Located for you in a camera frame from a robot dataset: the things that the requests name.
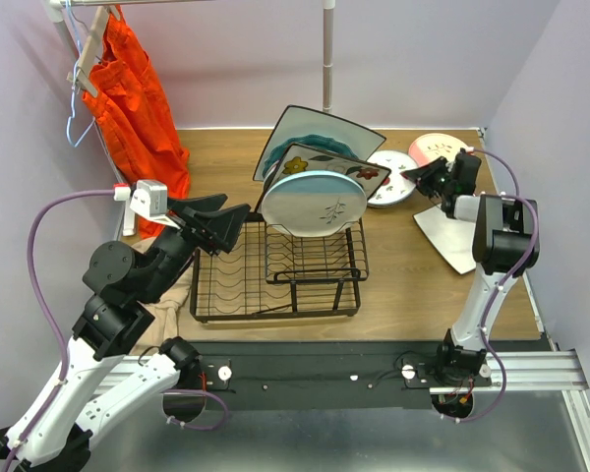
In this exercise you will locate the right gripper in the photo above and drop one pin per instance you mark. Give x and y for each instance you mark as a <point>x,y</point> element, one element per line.
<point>422,175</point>

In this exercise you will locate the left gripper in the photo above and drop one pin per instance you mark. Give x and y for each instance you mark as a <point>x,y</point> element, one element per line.
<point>193,214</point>

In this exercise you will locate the watermelon round plate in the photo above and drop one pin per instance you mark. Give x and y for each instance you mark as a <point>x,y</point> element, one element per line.
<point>394,186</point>

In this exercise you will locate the pink and cream round plate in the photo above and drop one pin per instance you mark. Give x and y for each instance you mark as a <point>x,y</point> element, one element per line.
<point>429,147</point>

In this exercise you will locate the grey square plate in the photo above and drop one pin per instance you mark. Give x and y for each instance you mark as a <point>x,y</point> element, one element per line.
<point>451,238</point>

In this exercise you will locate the blue striped round plate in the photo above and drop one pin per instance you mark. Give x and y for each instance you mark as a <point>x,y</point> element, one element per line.
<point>384,203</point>

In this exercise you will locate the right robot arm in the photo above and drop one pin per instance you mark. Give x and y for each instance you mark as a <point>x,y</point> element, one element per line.
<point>505,244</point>

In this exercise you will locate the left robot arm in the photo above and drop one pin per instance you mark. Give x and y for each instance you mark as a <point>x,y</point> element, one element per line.
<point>68,419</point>

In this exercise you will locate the beige cloth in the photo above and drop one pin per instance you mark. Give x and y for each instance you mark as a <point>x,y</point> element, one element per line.
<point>166,314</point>

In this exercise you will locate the blue and cream round plate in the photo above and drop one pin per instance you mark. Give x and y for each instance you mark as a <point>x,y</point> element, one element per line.
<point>313,204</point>

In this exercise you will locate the teal rimmed plate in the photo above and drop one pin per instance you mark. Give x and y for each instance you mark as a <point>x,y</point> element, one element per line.
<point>312,140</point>

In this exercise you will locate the flower square plate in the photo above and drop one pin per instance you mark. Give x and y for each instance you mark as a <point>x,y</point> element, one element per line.
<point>299,159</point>

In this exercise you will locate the large white square plate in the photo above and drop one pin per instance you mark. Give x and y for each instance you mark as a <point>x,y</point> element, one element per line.
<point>298,121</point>

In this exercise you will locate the orange shorts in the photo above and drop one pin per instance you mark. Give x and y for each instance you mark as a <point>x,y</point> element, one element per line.
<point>131,110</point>

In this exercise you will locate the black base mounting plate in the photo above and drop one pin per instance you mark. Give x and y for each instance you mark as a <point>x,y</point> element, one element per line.
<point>320,375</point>

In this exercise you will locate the wooden clip hanger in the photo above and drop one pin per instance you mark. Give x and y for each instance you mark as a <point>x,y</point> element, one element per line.
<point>79,77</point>

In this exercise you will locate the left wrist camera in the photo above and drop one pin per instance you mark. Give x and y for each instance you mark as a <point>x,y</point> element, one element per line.
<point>150,201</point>

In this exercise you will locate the black wire dish rack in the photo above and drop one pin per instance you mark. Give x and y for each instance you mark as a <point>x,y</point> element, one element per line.
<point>271,276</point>

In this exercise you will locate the blue wire hanger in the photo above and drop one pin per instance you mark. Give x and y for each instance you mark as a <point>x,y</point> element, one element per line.
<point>73,141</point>

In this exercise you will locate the white clothes rack frame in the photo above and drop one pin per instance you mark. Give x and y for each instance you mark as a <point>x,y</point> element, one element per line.
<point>55,9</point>

